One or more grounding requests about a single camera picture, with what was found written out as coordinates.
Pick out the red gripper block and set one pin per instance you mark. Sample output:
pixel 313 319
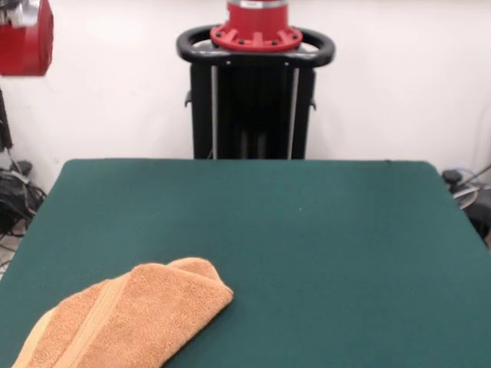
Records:
pixel 27 50

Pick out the orange terry towel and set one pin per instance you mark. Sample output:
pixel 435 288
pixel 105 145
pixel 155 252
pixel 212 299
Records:
pixel 134 314

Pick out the dark green table cloth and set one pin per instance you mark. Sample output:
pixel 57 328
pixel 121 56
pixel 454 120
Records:
pixel 307 268

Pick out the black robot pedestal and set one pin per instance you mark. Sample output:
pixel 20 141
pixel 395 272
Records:
pixel 249 115

